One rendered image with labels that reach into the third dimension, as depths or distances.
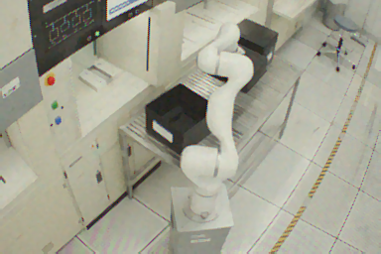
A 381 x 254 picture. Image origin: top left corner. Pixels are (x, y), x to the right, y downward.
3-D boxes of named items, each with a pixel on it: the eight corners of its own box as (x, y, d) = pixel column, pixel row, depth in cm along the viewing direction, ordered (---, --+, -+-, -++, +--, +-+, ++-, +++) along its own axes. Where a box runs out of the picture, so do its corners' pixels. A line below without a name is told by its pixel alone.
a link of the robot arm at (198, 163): (218, 198, 158) (227, 166, 142) (176, 192, 159) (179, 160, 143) (221, 178, 167) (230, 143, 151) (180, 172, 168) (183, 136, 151)
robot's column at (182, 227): (213, 271, 220) (234, 225, 168) (173, 275, 216) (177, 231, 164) (206, 240, 240) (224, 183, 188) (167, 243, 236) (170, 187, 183)
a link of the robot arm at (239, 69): (196, 172, 157) (235, 177, 156) (196, 178, 145) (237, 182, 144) (214, 52, 156) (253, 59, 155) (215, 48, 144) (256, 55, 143)
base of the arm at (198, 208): (224, 219, 170) (231, 200, 158) (186, 223, 168) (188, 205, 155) (217, 190, 184) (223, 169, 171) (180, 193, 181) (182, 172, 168)
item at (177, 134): (144, 128, 211) (144, 105, 199) (179, 104, 227) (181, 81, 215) (181, 157, 198) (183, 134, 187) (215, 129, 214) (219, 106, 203)
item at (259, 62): (245, 94, 209) (249, 75, 200) (201, 71, 220) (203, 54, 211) (267, 70, 227) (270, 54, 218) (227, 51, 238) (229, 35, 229)
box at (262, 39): (258, 76, 253) (264, 48, 235) (222, 60, 263) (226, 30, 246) (274, 60, 270) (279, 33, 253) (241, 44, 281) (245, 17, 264)
